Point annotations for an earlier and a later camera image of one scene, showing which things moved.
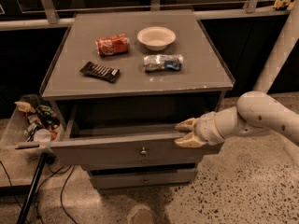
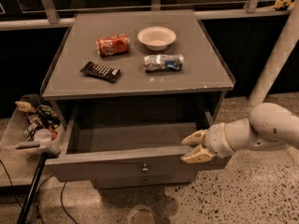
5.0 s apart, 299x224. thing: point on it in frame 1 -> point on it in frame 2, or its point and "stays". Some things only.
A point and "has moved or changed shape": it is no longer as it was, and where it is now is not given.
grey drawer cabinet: (121, 81) stays
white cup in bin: (42, 135) stays
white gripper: (206, 128) -> (217, 140)
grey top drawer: (116, 147) has moved or changed shape
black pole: (31, 189) stays
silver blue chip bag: (163, 63) stays
